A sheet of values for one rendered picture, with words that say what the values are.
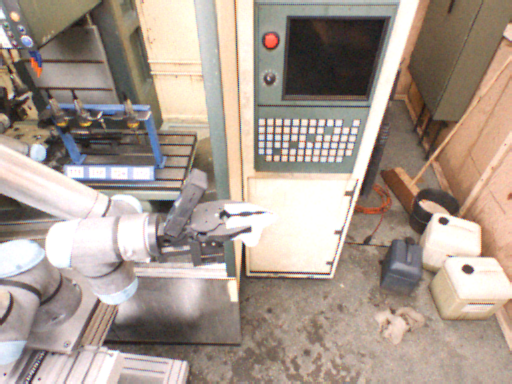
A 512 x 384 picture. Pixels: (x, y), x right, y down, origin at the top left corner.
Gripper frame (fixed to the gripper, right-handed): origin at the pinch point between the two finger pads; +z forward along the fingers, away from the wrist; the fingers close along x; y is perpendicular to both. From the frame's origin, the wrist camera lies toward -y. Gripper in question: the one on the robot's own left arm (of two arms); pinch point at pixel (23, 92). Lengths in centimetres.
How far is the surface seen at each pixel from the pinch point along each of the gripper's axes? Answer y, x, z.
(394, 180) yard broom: 116, 230, 74
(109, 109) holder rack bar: 3.0, 43.1, -8.9
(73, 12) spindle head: -31.6, 32.5, 9.9
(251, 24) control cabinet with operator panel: -39, 109, -25
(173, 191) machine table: 38, 70, -26
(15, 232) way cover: 52, -8, -43
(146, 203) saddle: 48, 54, -26
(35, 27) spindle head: -35, 32, -19
